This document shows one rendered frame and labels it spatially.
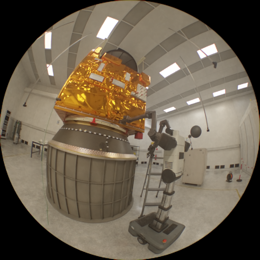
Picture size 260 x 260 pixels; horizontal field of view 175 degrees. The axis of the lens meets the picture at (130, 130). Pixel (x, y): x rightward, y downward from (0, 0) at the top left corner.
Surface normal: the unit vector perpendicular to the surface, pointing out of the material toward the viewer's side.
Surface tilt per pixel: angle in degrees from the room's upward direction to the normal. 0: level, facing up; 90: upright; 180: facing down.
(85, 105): 89
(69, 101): 92
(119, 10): 180
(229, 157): 90
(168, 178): 90
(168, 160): 100
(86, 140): 62
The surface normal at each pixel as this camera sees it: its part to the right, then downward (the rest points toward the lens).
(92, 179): 0.47, -0.18
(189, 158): -0.82, -0.23
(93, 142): 0.41, -0.62
